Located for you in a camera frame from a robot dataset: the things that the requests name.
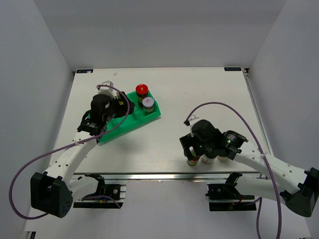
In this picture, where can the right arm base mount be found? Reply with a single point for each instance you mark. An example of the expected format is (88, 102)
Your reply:
(224, 197)

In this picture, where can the blue label sticker right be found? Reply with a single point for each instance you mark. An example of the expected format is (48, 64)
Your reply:
(232, 69)

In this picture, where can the green plastic divided bin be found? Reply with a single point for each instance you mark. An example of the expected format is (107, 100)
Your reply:
(134, 119)

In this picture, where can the red cap sauce bottle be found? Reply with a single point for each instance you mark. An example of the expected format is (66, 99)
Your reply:
(142, 92)

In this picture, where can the black grinder white jar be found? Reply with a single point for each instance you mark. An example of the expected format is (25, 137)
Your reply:
(222, 159)

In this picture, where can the green label sauce bottle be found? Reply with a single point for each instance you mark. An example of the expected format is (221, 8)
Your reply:
(192, 160)

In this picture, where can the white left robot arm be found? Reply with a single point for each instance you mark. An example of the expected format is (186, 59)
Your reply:
(78, 174)

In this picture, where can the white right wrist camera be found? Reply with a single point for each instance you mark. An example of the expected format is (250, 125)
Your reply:
(193, 119)

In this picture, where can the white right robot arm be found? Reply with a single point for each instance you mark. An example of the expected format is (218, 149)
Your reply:
(295, 187)

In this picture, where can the yellow label brown bottle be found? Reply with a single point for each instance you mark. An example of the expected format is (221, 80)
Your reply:
(121, 101)

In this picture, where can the silver lid glass jar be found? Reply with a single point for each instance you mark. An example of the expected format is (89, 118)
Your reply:
(148, 104)

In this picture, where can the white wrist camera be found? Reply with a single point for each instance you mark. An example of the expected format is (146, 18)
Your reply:
(193, 119)
(107, 89)

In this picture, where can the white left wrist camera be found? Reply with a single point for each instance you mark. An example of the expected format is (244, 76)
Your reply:
(107, 89)

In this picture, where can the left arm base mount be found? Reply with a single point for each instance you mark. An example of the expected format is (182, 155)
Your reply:
(93, 191)

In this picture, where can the black lid spice jar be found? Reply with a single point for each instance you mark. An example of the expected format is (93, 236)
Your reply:
(207, 160)

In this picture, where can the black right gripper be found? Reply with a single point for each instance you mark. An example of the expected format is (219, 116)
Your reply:
(188, 141)

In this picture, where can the blue label sticker left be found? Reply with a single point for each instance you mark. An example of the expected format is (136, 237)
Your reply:
(84, 71)

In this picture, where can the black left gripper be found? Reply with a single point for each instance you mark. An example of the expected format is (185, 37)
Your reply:
(121, 111)

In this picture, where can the blue label sticker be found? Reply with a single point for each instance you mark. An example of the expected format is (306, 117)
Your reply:
(84, 71)
(232, 69)

